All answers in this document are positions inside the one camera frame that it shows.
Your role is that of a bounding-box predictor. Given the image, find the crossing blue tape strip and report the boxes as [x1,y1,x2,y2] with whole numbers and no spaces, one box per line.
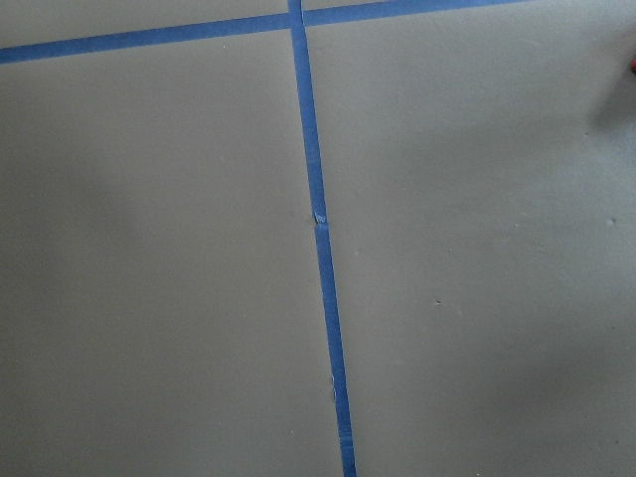
[0,0,543,66]

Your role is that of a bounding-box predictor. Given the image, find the long blue tape strip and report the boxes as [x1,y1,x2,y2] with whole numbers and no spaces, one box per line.
[287,1,357,477]

